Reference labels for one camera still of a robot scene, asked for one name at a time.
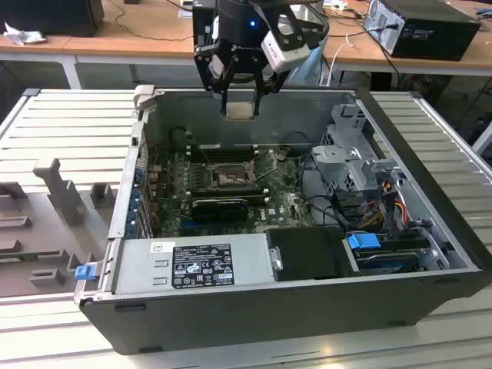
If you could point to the black plastic shroud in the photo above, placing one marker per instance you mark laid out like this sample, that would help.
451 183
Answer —
307 253

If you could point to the silver power supply unit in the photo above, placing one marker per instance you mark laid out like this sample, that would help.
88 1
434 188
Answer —
134 265

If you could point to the blue case latch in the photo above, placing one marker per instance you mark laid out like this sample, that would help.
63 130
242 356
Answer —
84 272

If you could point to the silver metal drive cage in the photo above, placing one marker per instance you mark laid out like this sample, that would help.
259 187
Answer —
338 157

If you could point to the grey parts rack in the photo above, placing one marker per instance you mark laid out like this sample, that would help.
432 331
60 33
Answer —
46 230

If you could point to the CPU socket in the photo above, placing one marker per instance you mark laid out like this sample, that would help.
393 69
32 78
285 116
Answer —
227 178

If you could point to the black RAM slot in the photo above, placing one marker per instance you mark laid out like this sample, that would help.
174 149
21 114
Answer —
223 157
223 161
223 153
223 149

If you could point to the crumpled white paper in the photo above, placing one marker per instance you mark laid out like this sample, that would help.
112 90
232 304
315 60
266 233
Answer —
25 35

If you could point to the green motherboard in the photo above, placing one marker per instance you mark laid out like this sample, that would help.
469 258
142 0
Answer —
284 203

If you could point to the dark grey PC case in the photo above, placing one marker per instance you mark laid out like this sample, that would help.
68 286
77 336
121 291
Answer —
269 319

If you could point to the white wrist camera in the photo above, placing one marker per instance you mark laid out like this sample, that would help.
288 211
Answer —
286 54

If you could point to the wooden desk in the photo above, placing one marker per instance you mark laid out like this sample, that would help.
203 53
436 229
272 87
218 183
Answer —
361 54
146 46

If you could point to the hard disk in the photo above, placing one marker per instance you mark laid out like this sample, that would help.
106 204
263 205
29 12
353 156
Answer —
388 263

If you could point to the black graphics card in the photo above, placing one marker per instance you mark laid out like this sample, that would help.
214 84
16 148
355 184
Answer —
219 210

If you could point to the silver square CPU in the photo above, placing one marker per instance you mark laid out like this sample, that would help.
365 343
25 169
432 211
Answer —
240 110

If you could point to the blue disk carrier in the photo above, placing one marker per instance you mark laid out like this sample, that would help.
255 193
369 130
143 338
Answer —
361 244

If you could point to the black desktop computer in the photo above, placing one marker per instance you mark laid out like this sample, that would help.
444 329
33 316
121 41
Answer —
434 38

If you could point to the black box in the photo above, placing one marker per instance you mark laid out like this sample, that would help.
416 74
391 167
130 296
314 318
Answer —
57 17

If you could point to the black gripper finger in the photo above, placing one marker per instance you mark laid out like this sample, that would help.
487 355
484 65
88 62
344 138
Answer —
256 104
225 104

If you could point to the green RAM stick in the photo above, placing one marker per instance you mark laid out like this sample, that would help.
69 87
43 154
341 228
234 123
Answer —
227 197

